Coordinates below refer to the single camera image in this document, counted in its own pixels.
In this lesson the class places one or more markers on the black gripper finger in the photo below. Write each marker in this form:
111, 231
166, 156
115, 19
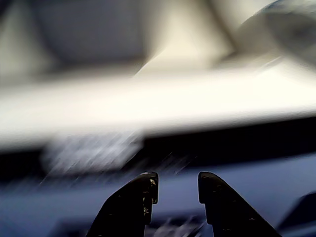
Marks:
130, 209
227, 209

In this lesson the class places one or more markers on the digital clock display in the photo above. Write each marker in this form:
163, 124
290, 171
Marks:
91, 155

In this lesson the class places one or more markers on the blue toy kitchen unit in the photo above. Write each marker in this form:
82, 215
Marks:
148, 103

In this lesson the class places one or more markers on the gray toy sink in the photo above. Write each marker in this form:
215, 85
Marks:
192, 39

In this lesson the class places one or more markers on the gray plastic pot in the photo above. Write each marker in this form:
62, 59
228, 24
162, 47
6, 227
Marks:
91, 32

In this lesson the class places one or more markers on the gray pot lid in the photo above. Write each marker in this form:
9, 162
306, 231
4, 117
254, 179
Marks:
284, 29

